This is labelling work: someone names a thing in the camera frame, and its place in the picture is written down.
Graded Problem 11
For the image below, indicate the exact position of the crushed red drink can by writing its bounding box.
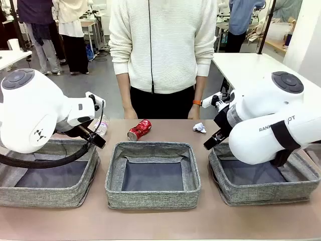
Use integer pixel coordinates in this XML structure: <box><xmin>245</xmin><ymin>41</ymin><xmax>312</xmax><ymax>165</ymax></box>
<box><xmin>127</xmin><ymin>119</ymin><xmax>153</xmax><ymax>141</ymax></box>

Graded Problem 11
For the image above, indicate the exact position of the person in white sweater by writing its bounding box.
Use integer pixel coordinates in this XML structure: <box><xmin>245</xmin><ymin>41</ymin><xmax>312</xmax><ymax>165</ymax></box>
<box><xmin>108</xmin><ymin>0</ymin><xmax>218</xmax><ymax>120</ymax></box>

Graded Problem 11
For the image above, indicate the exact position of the person's left forearm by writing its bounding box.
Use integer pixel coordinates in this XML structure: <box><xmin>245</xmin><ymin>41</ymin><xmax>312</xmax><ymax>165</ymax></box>
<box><xmin>193</xmin><ymin>42</ymin><xmax>218</xmax><ymax>106</ymax></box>

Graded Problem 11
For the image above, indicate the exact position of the black stand pole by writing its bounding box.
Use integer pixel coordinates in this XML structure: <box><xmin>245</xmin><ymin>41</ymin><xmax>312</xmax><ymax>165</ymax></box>
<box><xmin>9</xmin><ymin>0</ymin><xmax>29</xmax><ymax>53</ymax></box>
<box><xmin>258</xmin><ymin>0</ymin><xmax>277</xmax><ymax>55</ymax></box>

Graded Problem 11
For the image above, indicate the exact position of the grey fabric basket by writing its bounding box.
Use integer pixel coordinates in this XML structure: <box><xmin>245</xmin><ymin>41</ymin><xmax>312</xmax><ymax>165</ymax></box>
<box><xmin>0</xmin><ymin>139</ymin><xmax>100</xmax><ymax>208</ymax></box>
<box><xmin>208</xmin><ymin>143</ymin><xmax>321</xmax><ymax>206</ymax></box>
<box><xmin>105</xmin><ymin>141</ymin><xmax>202</xmax><ymax>210</ymax></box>

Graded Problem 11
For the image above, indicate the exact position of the person's right hand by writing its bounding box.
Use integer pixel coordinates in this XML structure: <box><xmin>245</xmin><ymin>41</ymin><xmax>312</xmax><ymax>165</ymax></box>
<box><xmin>123</xmin><ymin>108</ymin><xmax>138</xmax><ymax>120</ymax></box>

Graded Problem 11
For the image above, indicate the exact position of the person in cream top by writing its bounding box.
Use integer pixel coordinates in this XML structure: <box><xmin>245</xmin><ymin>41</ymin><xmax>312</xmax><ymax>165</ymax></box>
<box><xmin>52</xmin><ymin>0</ymin><xmax>90</xmax><ymax>75</ymax></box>

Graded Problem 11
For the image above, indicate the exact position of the black cord on sweater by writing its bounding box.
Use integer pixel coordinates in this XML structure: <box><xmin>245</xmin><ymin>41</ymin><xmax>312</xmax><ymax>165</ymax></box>
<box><xmin>148</xmin><ymin>0</ymin><xmax>154</xmax><ymax>95</ymax></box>

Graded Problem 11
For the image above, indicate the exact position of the clear bottle with pink label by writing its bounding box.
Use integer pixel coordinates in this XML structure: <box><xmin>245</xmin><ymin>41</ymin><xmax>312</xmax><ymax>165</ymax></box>
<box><xmin>88</xmin><ymin>115</ymin><xmax>110</xmax><ymax>137</ymax></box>

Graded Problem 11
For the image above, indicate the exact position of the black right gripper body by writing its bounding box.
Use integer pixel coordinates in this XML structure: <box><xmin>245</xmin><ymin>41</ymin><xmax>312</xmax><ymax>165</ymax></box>
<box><xmin>213</xmin><ymin>105</ymin><xmax>234</xmax><ymax>138</ymax></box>

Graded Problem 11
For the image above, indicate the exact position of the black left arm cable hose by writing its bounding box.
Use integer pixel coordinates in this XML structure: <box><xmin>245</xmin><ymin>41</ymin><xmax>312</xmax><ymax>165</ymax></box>
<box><xmin>0</xmin><ymin>139</ymin><xmax>99</xmax><ymax>169</ymax></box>

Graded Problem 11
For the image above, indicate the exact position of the person's left hand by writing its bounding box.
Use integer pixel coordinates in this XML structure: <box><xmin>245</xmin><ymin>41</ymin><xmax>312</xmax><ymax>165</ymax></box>
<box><xmin>188</xmin><ymin>105</ymin><xmax>201</xmax><ymax>120</ymax></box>

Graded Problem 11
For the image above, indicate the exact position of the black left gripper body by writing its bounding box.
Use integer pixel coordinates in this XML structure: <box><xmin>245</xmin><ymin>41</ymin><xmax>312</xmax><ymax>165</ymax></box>
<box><xmin>75</xmin><ymin>125</ymin><xmax>95</xmax><ymax>143</ymax></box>

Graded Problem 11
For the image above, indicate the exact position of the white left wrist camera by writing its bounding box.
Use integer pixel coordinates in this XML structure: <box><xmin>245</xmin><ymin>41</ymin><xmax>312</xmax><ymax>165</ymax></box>
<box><xmin>85</xmin><ymin>91</ymin><xmax>105</xmax><ymax>111</ymax></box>

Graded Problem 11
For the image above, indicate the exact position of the person's right forearm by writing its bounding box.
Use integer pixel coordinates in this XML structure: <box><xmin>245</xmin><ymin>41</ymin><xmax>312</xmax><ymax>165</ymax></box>
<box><xmin>111</xmin><ymin>42</ymin><xmax>135</xmax><ymax>111</ymax></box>

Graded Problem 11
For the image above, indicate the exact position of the person in grey trousers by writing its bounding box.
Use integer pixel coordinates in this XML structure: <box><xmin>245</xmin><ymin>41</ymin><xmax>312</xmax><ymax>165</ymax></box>
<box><xmin>17</xmin><ymin>0</ymin><xmax>62</xmax><ymax>75</ymax></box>

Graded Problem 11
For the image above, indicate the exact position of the person in blue shirt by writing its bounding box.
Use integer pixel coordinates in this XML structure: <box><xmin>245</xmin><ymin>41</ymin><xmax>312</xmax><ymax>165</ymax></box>
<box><xmin>225</xmin><ymin>0</ymin><xmax>266</xmax><ymax>53</ymax></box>

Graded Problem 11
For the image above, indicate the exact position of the white paper ball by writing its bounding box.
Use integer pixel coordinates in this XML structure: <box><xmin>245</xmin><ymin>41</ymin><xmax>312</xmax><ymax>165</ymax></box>
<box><xmin>192</xmin><ymin>122</ymin><xmax>207</xmax><ymax>134</ymax></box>

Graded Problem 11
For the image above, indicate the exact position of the white paper roll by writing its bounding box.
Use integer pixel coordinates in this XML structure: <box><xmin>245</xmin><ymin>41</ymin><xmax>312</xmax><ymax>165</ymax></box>
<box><xmin>7</xmin><ymin>38</ymin><xmax>20</xmax><ymax>52</ymax></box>

